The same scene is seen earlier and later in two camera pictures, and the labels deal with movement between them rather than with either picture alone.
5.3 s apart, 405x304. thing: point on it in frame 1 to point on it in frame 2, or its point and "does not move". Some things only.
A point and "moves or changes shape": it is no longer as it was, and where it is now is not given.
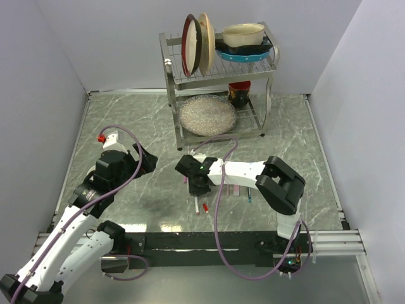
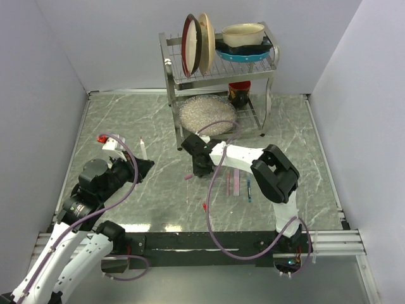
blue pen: x=249 y=194 does not move
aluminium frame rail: x=336 y=242 does not move
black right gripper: x=194 y=191 to x=199 y=171
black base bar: x=240 y=249 does not move
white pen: x=196 y=205 moves or changes shape
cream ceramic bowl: x=243 y=34 does not move
